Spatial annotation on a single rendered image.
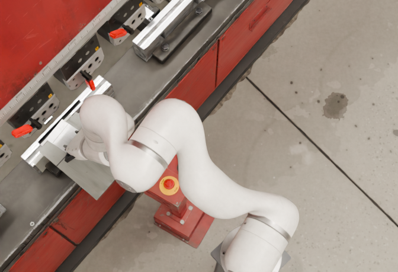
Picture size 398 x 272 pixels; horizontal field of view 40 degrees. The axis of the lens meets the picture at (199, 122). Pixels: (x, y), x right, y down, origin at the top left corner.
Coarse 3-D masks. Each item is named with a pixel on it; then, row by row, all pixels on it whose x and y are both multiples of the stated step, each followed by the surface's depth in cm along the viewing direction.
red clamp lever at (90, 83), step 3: (81, 72) 166; (84, 72) 166; (84, 75) 166; (87, 75) 165; (90, 75) 166; (87, 78) 165; (90, 78) 166; (87, 81) 169; (90, 81) 168; (93, 81) 170; (87, 84) 170; (90, 84) 169; (93, 84) 171; (90, 87) 171; (93, 87) 172; (93, 90) 173
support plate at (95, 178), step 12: (72, 120) 187; (48, 144) 184; (48, 156) 182; (60, 156) 182; (60, 168) 181; (72, 168) 181; (84, 168) 181; (96, 168) 181; (108, 168) 181; (84, 180) 180; (96, 180) 180; (108, 180) 180; (96, 192) 178
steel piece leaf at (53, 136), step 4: (60, 124) 186; (64, 124) 186; (56, 128) 186; (60, 128) 186; (64, 128) 186; (52, 132) 185; (56, 132) 185; (60, 132) 185; (48, 136) 185; (52, 136) 185; (56, 136) 185; (52, 140) 184
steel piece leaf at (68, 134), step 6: (66, 126) 186; (72, 126) 186; (66, 132) 185; (72, 132) 185; (60, 138) 184; (66, 138) 184; (72, 138) 184; (54, 144) 184; (60, 144) 184; (66, 144) 184
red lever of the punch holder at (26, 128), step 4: (32, 120) 159; (36, 120) 159; (28, 124) 157; (32, 124) 158; (36, 124) 158; (40, 124) 158; (20, 128) 154; (24, 128) 154; (28, 128) 155; (32, 128) 157; (36, 128) 159; (40, 128) 159; (12, 132) 152; (16, 132) 152; (20, 132) 153; (24, 132) 154; (28, 132) 156; (16, 136) 152; (20, 136) 153
